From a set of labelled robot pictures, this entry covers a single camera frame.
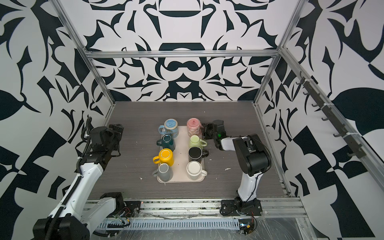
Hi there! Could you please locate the white cable duct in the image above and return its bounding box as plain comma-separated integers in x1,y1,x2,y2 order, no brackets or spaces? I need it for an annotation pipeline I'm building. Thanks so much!
97,219,240,231

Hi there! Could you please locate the green light controller board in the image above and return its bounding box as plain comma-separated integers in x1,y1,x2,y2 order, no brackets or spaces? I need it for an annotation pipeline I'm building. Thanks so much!
239,219,258,235

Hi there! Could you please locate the grey mug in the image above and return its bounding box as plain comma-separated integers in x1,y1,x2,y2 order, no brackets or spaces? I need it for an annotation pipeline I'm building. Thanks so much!
152,163,173,183

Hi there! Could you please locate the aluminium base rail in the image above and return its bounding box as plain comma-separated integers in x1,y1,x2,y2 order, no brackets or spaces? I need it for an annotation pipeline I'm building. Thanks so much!
129,198,309,220

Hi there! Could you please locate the yellow mug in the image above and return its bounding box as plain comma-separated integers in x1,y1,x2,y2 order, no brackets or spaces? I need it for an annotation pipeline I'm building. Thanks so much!
153,148,174,167

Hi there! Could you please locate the dark green mug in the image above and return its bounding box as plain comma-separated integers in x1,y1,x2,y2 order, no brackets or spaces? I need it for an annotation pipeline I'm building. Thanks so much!
156,134,176,151

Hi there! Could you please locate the white mug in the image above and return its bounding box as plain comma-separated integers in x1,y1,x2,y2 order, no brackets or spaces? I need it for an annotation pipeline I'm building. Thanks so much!
187,161,208,181

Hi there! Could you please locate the beige serving tray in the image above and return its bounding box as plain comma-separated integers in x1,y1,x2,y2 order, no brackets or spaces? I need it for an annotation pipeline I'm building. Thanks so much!
157,126,205,184

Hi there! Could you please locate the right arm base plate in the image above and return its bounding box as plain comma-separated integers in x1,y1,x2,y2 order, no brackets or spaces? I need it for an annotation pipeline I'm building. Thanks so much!
220,198,263,216

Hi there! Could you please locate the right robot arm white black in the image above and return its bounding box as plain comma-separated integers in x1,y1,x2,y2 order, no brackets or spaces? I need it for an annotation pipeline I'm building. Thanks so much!
202,120,272,211

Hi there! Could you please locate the pink floral mug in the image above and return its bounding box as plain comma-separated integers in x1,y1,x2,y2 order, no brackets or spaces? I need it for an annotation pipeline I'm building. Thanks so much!
187,118,204,139

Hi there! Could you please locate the light blue mug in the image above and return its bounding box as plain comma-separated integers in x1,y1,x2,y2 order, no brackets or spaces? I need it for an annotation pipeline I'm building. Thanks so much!
158,119,179,138

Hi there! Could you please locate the light green mug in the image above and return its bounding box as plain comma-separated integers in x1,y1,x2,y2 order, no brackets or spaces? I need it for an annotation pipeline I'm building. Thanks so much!
189,135,208,149

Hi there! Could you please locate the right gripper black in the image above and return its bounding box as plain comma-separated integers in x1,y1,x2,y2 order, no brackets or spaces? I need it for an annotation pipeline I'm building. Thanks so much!
201,123,219,142

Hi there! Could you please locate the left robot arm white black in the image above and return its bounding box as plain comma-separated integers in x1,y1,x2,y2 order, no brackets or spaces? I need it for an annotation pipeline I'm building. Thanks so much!
33,123,125,240

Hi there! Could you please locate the wall hook rail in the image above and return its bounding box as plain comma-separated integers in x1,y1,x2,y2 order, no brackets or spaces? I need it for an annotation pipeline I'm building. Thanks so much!
296,72,367,159

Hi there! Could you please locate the black mug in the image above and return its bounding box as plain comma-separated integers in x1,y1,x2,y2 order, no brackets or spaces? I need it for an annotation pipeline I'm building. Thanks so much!
188,146,209,163

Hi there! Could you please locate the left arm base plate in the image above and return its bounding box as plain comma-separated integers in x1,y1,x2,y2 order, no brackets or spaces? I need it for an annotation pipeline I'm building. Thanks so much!
119,201,142,218

